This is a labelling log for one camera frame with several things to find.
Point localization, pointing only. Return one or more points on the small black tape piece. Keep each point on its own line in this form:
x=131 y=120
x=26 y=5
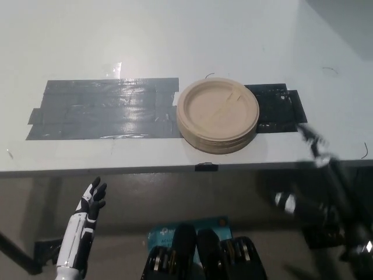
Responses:
x=206 y=167

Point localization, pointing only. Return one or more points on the grey duct tape patch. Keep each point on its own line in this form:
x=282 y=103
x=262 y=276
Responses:
x=102 y=111

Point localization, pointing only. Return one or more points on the beige paper plate stack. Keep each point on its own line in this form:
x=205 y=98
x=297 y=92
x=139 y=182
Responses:
x=217 y=113

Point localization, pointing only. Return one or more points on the clear tape piece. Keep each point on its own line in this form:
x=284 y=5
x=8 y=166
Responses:
x=112 y=70

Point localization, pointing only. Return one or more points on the teal cardboard box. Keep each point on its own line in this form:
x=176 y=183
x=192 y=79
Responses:
x=212 y=223

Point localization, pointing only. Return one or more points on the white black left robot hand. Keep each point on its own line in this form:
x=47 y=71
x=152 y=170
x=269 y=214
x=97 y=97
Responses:
x=76 y=239

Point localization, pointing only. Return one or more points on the black table leg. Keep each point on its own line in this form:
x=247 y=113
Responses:
x=17 y=253

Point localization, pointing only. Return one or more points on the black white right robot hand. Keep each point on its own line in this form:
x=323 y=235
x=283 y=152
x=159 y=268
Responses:
x=319 y=148

